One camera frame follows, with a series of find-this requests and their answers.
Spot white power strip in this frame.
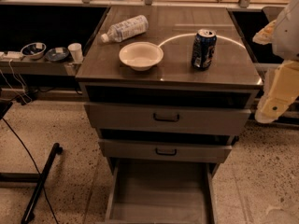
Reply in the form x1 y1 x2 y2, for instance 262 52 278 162
0 51 22 60

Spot black floor cable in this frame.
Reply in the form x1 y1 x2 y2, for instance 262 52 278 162
1 117 60 224

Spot wooden drawer cabinet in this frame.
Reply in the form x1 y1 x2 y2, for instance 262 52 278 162
75 5 263 224

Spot blue pepsi can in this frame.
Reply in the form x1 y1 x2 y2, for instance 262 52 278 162
192 29 217 70

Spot dark chair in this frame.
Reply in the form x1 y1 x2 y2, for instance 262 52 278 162
262 7 284 21

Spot white paper cup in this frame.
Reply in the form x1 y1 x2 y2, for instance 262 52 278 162
68 43 83 63

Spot top grey drawer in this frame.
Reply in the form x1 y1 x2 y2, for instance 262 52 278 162
84 103 250 136

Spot middle grey drawer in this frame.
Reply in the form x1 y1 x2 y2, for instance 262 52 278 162
99 139 232 163

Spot open bottom drawer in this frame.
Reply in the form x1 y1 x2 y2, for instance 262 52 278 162
105 159 218 224

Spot grey side shelf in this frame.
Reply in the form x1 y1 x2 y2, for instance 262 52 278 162
0 59 81 76

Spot grey drawer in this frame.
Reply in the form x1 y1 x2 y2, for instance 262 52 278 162
84 103 250 136
99 139 232 163

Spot white ceramic bowl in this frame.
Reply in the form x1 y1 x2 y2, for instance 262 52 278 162
119 42 164 71

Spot clear plastic water bottle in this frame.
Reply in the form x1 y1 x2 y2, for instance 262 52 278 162
101 15 149 43

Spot silver bowl with items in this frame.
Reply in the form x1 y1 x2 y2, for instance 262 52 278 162
21 42 47 60

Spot black stand leg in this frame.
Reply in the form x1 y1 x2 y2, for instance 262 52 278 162
21 143 63 224

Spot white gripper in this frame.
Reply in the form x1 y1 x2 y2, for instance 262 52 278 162
252 0 299 123

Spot dark blue bowl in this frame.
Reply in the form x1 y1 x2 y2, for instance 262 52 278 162
45 47 69 62

